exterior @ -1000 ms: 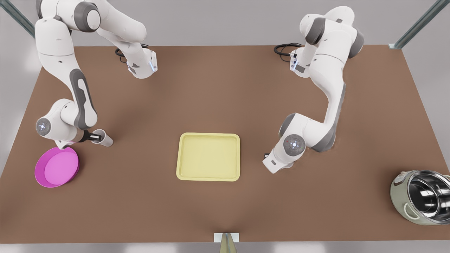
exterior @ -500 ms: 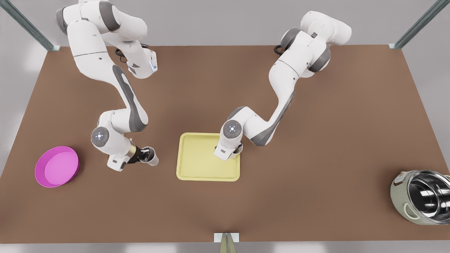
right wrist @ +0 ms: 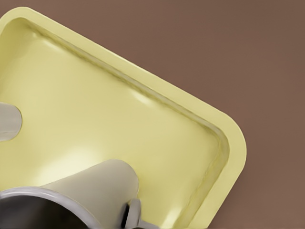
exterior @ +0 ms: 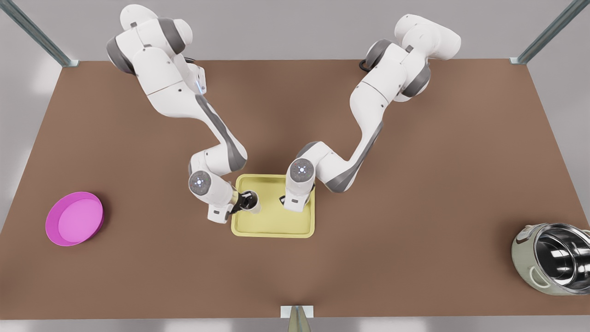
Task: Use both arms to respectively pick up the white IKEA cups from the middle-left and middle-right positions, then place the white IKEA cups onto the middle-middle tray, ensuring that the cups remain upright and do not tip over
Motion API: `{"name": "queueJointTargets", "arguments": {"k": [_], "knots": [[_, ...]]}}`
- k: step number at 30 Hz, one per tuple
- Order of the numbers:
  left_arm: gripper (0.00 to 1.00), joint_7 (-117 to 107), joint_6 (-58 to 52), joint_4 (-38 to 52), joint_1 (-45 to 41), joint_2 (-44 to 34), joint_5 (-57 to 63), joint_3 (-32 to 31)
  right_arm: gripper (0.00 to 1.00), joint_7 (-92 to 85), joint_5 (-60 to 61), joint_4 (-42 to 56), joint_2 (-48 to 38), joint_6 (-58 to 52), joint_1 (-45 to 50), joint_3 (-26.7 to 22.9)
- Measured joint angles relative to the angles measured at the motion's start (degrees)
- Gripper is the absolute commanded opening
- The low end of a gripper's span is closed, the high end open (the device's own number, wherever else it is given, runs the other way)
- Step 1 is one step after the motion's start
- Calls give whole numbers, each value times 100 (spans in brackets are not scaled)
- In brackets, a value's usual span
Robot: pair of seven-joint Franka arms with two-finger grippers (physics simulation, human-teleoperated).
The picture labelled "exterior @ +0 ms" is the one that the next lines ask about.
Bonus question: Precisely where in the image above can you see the white IKEA cup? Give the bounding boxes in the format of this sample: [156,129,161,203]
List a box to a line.
[244,192,262,214]

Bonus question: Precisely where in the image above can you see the yellow square tray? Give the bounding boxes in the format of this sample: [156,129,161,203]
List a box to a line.
[230,174,316,239]

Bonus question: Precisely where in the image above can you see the steel pot with green shell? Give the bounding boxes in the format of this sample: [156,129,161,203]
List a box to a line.
[511,223,590,296]

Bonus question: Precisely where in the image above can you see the pink round bowl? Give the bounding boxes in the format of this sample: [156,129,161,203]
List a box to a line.
[45,191,105,247]

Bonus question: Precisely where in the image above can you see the silver frame post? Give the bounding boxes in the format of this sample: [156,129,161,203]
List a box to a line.
[281,305,314,332]
[509,0,590,65]
[0,0,79,68]

